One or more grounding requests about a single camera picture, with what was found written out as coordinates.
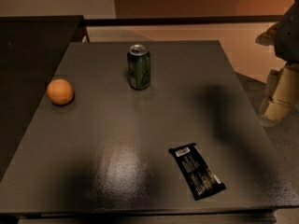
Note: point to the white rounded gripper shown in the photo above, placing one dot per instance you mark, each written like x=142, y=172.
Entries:
x=289, y=37

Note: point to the black rxbar chocolate wrapper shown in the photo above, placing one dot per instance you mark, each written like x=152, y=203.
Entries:
x=201, y=180

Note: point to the green soda can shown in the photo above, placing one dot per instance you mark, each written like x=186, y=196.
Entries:
x=138, y=58

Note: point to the orange fruit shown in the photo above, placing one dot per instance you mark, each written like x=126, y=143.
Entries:
x=60, y=92

